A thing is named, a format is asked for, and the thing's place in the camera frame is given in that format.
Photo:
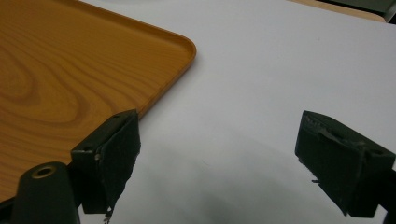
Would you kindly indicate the wood-grain orange tray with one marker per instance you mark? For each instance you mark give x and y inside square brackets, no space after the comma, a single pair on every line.
[68,81]

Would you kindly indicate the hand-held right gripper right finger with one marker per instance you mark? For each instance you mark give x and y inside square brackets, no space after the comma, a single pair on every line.
[339,161]

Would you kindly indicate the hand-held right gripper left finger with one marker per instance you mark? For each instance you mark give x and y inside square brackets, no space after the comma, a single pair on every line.
[106,158]

